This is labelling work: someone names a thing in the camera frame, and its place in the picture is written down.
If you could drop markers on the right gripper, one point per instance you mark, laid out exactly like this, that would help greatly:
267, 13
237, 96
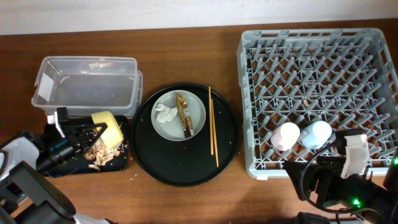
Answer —
329, 174

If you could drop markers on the grey plate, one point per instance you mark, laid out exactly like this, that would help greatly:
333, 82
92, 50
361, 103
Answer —
173, 130

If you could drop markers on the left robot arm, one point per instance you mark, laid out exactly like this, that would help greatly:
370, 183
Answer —
26, 195

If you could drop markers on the blue plastic cup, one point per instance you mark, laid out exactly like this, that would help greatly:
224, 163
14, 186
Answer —
317, 134

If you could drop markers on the wooden chopstick outer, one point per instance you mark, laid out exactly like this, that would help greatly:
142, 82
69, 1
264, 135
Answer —
211, 121

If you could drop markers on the grey dishwasher rack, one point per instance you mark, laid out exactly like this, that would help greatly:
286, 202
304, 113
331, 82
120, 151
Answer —
345, 77

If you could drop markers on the yellow bowl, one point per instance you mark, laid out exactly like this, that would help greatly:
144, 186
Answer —
112, 135

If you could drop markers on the round black tray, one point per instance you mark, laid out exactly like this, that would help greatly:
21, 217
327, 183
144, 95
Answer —
190, 162

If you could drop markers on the white napkin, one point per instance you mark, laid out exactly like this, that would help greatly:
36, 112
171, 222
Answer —
165, 114

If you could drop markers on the wooden chopstick inner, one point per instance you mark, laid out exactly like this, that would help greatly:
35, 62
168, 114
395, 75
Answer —
214, 134

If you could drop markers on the brown snack wrapper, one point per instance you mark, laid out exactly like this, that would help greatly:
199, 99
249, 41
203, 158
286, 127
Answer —
184, 114

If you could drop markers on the black rectangular tray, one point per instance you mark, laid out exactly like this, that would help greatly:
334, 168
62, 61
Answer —
80, 165

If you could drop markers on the clear plastic bin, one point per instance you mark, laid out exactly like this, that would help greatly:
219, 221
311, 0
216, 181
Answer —
88, 84

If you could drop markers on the pink plastic cup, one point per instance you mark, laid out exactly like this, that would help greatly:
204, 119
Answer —
285, 136

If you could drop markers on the wooden chopstick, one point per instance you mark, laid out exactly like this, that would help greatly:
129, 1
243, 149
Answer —
211, 121
214, 134

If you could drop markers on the food scraps pile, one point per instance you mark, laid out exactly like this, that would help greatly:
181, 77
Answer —
102, 154

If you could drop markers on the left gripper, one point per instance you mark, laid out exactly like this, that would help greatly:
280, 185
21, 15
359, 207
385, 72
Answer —
72, 132

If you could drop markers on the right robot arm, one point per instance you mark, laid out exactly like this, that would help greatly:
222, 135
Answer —
381, 204

